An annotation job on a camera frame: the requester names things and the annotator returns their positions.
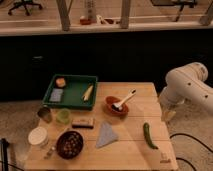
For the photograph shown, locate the dark wooden block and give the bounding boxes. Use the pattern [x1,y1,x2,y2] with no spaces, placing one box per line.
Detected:
[72,118,94,129]

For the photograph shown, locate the grey triangular cloth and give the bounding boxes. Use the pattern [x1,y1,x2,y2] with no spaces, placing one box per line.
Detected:
[96,122,118,148]

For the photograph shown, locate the dark bowl with nuts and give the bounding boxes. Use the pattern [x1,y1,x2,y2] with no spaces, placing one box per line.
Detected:
[56,131,84,159]

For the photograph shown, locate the black office chair left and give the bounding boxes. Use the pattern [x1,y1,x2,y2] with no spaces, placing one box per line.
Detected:
[8,0,43,16]

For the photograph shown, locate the white handled brush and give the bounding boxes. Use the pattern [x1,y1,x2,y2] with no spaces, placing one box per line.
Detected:
[112,89,136,111]

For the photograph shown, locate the black stand at left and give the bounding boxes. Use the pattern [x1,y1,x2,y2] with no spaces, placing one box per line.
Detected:
[0,138,16,171]

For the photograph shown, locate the green plastic tray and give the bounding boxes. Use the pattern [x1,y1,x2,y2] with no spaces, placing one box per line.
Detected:
[43,74,98,110]

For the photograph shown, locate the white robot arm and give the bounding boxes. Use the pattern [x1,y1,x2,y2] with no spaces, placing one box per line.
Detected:
[158,62,213,122]

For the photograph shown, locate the green plastic cup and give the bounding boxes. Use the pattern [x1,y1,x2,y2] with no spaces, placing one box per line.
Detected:
[56,108,70,124]

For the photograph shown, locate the grey blue sponge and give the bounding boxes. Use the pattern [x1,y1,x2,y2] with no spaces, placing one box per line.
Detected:
[49,88,63,102]

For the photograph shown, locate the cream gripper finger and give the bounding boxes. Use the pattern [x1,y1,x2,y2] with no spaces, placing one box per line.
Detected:
[168,111,176,120]
[161,113,167,122]

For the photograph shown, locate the black cable on floor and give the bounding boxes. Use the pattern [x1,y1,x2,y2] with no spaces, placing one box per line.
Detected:
[169,132,213,171]

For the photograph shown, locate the orange bowl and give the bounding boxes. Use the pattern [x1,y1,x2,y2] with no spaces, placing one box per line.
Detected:
[105,96,129,116]

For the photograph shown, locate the red object on shelf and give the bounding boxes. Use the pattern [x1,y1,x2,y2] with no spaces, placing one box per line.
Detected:
[79,16,92,25]

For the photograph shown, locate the orange sponge cube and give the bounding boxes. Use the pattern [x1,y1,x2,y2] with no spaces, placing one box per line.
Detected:
[56,78,66,88]

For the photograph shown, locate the yellow corn cob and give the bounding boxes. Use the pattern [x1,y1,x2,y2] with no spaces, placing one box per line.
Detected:
[82,85,94,102]

